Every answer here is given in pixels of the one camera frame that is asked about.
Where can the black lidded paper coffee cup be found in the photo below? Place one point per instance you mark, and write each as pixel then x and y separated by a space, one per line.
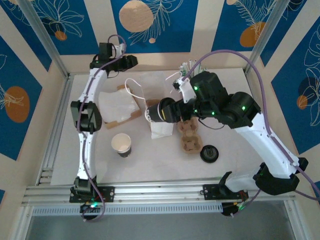
pixel 155 113

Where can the cartoon animal paper gift bag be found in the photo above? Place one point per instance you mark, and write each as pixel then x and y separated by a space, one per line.
pixel 161 130

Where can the white paper napkins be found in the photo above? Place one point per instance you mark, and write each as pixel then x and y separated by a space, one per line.
pixel 115 105

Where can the black paper coffee cup stack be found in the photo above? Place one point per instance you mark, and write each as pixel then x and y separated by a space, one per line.
pixel 121 143

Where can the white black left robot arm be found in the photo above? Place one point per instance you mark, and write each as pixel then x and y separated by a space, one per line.
pixel 86 155

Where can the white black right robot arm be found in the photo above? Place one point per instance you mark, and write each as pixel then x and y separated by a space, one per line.
pixel 270 150

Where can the white green wrapped straw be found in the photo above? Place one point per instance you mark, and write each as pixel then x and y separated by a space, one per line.
pixel 204 70
pixel 189 63
pixel 182 68
pixel 195 62

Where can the brown cardboard napkin box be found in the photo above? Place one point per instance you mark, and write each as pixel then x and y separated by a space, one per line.
pixel 120 122

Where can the black plastic cup lid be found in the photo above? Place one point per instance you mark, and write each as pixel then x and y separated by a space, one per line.
pixel 209 154

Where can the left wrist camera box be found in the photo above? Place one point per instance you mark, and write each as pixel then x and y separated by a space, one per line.
pixel 121 50

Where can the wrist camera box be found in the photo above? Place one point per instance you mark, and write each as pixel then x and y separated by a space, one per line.
pixel 186 90
pixel 121 50

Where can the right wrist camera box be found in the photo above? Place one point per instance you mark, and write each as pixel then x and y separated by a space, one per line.
pixel 186 90

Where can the aluminium frame post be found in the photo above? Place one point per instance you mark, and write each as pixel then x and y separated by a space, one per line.
pixel 45 37
pixel 267 37

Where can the aluminium side rail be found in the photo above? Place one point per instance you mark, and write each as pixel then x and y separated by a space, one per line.
pixel 60 117

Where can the aluminium frame rail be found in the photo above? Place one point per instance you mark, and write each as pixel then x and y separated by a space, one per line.
pixel 160 192

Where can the aluminium frame leg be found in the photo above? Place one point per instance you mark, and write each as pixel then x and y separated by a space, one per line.
pixel 23 222
pixel 292 220

